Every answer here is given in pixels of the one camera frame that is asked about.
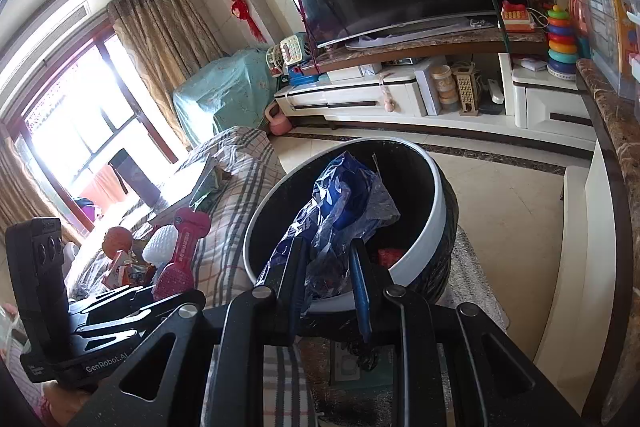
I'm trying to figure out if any white foam fruit net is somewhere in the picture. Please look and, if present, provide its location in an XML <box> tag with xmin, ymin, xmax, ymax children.
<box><xmin>141</xmin><ymin>224</ymin><xmax>177</xmax><ymax>265</ymax></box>

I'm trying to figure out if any stack of round containers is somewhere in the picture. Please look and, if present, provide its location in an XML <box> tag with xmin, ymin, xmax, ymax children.
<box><xmin>431</xmin><ymin>65</ymin><xmax>460</xmax><ymax>112</ymax></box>

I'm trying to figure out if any person's left hand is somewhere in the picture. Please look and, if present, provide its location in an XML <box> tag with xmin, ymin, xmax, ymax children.
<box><xmin>42</xmin><ymin>379</ymin><xmax>108</xmax><ymax>427</ymax></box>

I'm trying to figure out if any rainbow stacking ring toy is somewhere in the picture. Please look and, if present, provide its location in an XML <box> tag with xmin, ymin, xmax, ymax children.
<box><xmin>546</xmin><ymin>4</ymin><xmax>581</xmax><ymax>81</ymax></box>

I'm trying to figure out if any colourful snack packet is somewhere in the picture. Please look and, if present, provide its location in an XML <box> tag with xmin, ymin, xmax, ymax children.
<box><xmin>102</xmin><ymin>252</ymin><xmax>156</xmax><ymax>290</ymax></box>

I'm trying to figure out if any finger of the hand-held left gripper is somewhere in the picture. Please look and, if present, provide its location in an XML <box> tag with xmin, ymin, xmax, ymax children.
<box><xmin>72</xmin><ymin>289</ymin><xmax>207</xmax><ymax>356</ymax></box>
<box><xmin>67</xmin><ymin>284</ymin><xmax>157</xmax><ymax>315</ymax></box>

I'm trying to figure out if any pink plastic toy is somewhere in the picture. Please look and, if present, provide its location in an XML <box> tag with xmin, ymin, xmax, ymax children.
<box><xmin>568</xmin><ymin>0</ymin><xmax>593</xmax><ymax>58</ymax></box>

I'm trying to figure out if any red toy telephone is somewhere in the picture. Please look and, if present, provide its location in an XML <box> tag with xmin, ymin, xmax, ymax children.
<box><xmin>500</xmin><ymin>0</ymin><xmax>536</xmax><ymax>32</ymax></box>

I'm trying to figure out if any blue plastic bag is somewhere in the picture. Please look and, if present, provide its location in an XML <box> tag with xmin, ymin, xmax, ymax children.
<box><xmin>255</xmin><ymin>150</ymin><xmax>402</xmax><ymax>314</ymax></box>

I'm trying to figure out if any white television cabinet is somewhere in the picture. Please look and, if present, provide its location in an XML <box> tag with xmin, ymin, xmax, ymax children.
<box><xmin>274</xmin><ymin>29</ymin><xmax>598</xmax><ymax>152</ymax></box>

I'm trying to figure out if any pink racket shaped packet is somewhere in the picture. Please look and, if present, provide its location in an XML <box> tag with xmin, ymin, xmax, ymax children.
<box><xmin>150</xmin><ymin>207</ymin><xmax>212</xmax><ymax>300</ymax></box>

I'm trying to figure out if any plaid covered sofa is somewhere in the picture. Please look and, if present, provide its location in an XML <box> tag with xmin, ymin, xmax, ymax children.
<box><xmin>65</xmin><ymin>127</ymin><xmax>321</xmax><ymax>427</ymax></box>

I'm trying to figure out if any clear plastic box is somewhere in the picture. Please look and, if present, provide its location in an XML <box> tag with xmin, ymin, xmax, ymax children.
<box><xmin>580</xmin><ymin>0</ymin><xmax>640</xmax><ymax>100</ymax></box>

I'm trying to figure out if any small white box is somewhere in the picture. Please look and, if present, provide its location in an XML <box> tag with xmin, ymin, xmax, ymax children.
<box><xmin>512</xmin><ymin>56</ymin><xmax>548</xmax><ymax>72</ymax></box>

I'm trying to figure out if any green leaflet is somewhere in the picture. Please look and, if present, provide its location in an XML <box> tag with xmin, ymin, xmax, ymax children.
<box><xmin>330</xmin><ymin>341</ymin><xmax>401</xmax><ymax>390</ymax></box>

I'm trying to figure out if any red rod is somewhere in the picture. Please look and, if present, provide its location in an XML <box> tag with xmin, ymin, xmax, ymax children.
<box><xmin>281</xmin><ymin>0</ymin><xmax>317</xmax><ymax>68</ymax></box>

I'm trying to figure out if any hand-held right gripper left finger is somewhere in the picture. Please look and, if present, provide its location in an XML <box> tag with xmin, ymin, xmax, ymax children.
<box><xmin>67</xmin><ymin>237</ymin><xmax>321</xmax><ymax>427</ymax></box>

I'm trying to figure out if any brown marble counter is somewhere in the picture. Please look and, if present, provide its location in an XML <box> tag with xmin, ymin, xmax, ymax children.
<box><xmin>575</xmin><ymin>57</ymin><xmax>640</xmax><ymax>423</ymax></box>

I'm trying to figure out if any white carton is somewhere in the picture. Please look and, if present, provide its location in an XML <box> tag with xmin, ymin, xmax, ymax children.
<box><xmin>414</xmin><ymin>56</ymin><xmax>448</xmax><ymax>116</ymax></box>

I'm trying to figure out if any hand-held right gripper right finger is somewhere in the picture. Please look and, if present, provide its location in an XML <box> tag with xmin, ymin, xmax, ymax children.
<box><xmin>347</xmin><ymin>239</ymin><xmax>586</xmax><ymax>427</ymax></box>

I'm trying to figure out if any orange fruit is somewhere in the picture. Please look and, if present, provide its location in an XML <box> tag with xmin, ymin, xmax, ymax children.
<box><xmin>101</xmin><ymin>226</ymin><xmax>135</xmax><ymax>258</ymax></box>

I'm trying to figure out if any red snack packet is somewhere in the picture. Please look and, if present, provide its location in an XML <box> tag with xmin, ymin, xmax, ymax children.
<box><xmin>377</xmin><ymin>248</ymin><xmax>408</xmax><ymax>268</ymax></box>

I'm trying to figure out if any dark chair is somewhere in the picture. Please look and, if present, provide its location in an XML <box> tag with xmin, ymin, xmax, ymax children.
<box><xmin>107</xmin><ymin>147</ymin><xmax>162</xmax><ymax>208</ymax></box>

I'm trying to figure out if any pink hanging strap toy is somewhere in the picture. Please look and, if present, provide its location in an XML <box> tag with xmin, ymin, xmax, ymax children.
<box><xmin>379</xmin><ymin>74</ymin><xmax>397</xmax><ymax>114</ymax></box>

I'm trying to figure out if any teal floral cover cloth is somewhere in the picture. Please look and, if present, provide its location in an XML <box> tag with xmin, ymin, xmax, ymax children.
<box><xmin>172</xmin><ymin>48</ymin><xmax>281</xmax><ymax>148</ymax></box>

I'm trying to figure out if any blue toy car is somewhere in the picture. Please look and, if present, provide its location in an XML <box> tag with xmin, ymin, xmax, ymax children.
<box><xmin>287</xmin><ymin>66</ymin><xmax>321</xmax><ymax>86</ymax></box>

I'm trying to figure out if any beige patterned curtain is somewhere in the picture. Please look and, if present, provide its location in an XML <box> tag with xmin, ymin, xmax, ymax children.
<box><xmin>107</xmin><ymin>0</ymin><xmax>231</xmax><ymax>148</ymax></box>
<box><xmin>0</xmin><ymin>122</ymin><xmax>76</xmax><ymax>248</ymax></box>

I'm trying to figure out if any white rimmed trash bin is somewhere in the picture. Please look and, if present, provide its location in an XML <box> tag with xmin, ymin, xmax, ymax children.
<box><xmin>242</xmin><ymin>137</ymin><xmax>460</xmax><ymax>315</ymax></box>

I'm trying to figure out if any wooden lattice tower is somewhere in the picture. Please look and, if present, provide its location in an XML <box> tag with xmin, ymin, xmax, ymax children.
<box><xmin>452</xmin><ymin>63</ymin><xmax>480</xmax><ymax>116</ymax></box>

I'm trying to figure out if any pink kettlebell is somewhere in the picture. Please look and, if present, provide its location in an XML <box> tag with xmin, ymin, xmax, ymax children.
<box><xmin>264</xmin><ymin>101</ymin><xmax>293</xmax><ymax>136</ymax></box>

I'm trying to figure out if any cream toy phone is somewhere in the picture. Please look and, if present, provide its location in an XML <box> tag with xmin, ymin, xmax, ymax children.
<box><xmin>278</xmin><ymin>34</ymin><xmax>308</xmax><ymax>68</ymax></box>

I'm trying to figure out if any white book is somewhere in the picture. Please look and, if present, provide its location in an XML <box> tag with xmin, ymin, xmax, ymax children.
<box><xmin>160</xmin><ymin>157</ymin><xmax>223</xmax><ymax>218</ymax></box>

